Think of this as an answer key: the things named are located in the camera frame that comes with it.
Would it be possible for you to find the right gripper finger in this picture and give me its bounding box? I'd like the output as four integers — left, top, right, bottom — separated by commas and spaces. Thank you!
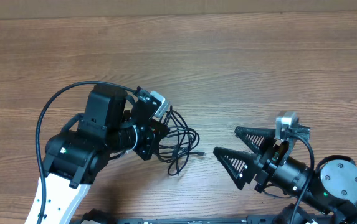
213, 147, 258, 190
234, 126, 276, 154

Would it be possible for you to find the black usb cable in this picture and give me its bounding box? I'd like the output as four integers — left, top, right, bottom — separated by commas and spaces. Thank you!
155, 105, 206, 177

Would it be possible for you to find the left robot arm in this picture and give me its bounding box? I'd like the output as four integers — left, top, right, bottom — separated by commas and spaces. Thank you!
26, 81, 170, 223

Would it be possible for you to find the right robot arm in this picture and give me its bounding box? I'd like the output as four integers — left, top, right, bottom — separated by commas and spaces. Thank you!
213, 124, 357, 223

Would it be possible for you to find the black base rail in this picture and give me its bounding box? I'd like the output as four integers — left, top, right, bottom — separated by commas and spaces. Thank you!
114, 215, 275, 224

